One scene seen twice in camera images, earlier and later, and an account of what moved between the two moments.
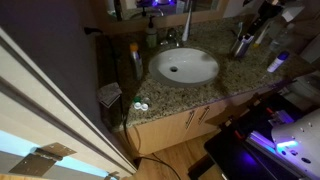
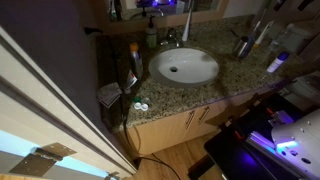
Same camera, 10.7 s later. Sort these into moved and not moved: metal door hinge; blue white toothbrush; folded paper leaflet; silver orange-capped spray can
Moved: blue white toothbrush
Not moved: metal door hinge; silver orange-capped spray can; folded paper leaflet
